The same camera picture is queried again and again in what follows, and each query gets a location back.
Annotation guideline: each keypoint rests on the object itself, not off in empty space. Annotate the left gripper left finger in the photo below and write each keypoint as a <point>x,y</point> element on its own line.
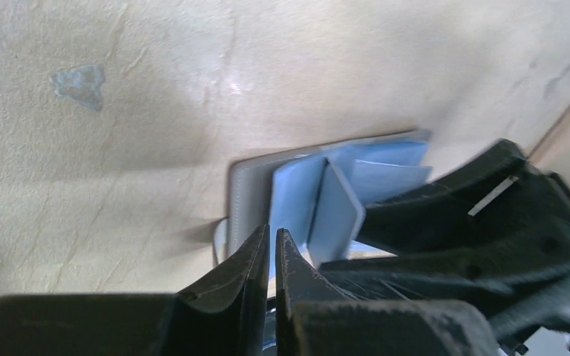
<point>222,313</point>

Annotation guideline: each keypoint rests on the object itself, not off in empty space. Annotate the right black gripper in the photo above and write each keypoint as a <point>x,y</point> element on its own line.
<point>514,264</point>

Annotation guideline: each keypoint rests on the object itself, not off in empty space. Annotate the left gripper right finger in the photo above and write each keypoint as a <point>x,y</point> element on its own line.
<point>314,317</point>

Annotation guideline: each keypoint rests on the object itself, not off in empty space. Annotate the grey card holder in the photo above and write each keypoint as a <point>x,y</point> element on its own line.
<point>319,192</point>

